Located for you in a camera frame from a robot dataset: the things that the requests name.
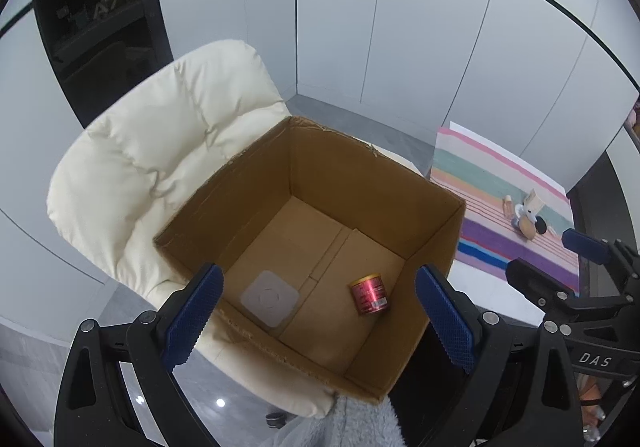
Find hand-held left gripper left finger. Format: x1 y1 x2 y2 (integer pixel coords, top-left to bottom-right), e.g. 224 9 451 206
55 263 224 447

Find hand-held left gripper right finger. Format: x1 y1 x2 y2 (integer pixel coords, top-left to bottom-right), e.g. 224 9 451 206
415 265 584 447

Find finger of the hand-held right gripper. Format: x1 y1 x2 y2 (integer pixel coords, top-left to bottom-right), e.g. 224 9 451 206
561 228 640 295
506 258 576 313

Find brown cardboard box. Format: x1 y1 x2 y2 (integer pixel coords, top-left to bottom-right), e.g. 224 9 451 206
152 116 467 403

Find small beige box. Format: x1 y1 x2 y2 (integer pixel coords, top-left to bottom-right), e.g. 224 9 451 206
522 189 545 220

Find white square flat container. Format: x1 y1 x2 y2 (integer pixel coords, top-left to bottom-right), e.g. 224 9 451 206
240 269 301 329

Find red metal can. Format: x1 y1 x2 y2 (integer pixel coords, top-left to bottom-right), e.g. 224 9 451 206
348 274 390 316

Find striped colourful mat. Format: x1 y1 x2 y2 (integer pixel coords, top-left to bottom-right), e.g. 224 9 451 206
430 127 581 298

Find grey fleece clothing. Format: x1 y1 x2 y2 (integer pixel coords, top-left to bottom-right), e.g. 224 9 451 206
277 394 406 447

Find cream padded chair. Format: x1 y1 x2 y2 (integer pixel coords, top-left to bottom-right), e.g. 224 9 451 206
46 40 431 420

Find dark glass cabinet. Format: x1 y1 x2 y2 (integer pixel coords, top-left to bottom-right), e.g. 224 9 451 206
30 0 176 128

